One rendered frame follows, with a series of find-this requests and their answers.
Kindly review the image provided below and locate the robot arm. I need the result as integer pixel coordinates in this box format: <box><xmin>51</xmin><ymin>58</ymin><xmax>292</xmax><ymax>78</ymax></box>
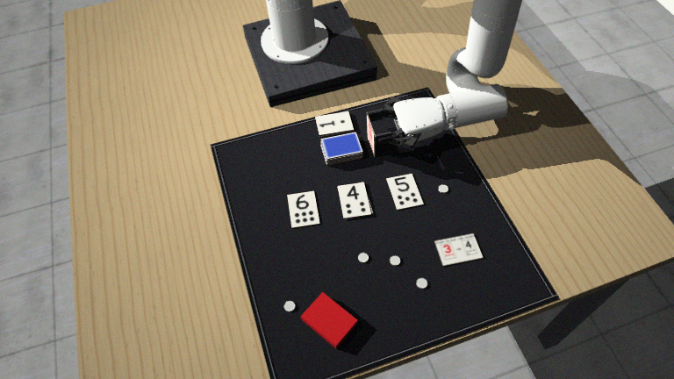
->
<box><xmin>261</xmin><ymin>0</ymin><xmax>522</xmax><ymax>131</ymax></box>

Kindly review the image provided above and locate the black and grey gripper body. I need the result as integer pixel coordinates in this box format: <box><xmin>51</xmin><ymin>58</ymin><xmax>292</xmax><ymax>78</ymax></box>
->
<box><xmin>394</xmin><ymin>97</ymin><xmax>445</xmax><ymax>141</ymax></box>

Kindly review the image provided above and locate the red rectangular block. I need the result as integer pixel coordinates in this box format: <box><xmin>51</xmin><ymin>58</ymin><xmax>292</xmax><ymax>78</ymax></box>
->
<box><xmin>301</xmin><ymin>292</ymin><xmax>358</xmax><ymax>348</ymax></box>

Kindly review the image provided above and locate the black card cloth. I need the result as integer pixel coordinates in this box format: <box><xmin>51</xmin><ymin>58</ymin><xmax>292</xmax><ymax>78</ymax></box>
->
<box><xmin>216</xmin><ymin>102</ymin><xmax>550</xmax><ymax>379</ymax></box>

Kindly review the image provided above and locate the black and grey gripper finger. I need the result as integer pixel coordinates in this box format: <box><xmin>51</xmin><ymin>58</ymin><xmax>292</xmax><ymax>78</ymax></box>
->
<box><xmin>374</xmin><ymin>128</ymin><xmax>421</xmax><ymax>149</ymax></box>
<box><xmin>366</xmin><ymin>97</ymin><xmax>402</xmax><ymax>122</ymax></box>

